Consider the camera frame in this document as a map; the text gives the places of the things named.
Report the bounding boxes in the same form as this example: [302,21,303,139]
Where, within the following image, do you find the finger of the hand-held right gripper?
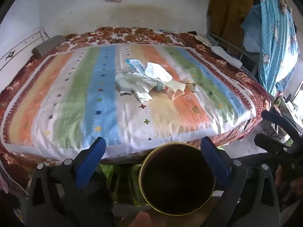
[254,133,296,157]
[262,110,303,136]

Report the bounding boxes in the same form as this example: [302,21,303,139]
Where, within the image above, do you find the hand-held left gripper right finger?
[200,136,281,227]

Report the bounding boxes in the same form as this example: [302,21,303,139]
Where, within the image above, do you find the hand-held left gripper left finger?
[26,137,116,227]

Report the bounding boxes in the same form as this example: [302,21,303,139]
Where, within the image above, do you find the brown round bin gold rim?
[139,142,216,216]

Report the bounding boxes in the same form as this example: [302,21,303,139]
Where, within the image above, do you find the pale green plastic bag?
[115,71,157,95]

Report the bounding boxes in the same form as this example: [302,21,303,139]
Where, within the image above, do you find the person's right hand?
[275,165,303,195]

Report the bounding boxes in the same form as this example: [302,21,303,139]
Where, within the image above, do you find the brown floral blanket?
[0,26,271,192]

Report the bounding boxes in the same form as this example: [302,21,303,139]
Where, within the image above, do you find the green floral cloth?
[99,163,145,206]

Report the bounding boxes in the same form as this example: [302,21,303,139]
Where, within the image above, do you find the striped colourful bed sheet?
[0,43,257,155]

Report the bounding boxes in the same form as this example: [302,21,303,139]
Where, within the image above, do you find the white folded cloth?
[211,45,243,68]

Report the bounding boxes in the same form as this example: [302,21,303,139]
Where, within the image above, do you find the blue dotted curtain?
[250,0,300,97]

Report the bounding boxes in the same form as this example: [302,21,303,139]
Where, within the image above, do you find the light blue cloth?
[240,5,263,52]

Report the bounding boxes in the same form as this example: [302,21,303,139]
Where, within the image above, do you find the cream cloth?
[194,34,213,48]

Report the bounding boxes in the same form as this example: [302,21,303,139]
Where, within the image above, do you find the mustard yellow garment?
[207,0,255,52]

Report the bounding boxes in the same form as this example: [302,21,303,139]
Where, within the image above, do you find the grey pillow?
[32,35,67,58]

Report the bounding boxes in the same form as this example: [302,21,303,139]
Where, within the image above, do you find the white headboard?
[0,30,50,76]

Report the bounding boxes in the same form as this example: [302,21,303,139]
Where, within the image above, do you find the metal bed rail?
[208,33,261,76]

